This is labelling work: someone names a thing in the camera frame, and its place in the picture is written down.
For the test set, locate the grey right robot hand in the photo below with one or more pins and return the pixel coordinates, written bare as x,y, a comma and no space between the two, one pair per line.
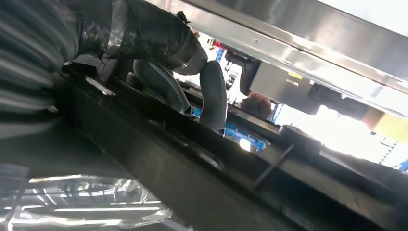
153,41

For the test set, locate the stainless steel workbench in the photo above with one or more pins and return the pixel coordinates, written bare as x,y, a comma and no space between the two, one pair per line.
318,41

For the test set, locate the person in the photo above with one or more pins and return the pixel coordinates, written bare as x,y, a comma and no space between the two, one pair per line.
256,105

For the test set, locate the crinkled clear plastic film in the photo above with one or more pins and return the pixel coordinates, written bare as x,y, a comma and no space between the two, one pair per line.
79,204

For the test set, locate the black ribbed box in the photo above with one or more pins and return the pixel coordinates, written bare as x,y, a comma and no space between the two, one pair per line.
338,102

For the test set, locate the cardboard box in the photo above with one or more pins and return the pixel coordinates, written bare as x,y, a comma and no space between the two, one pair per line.
389,126

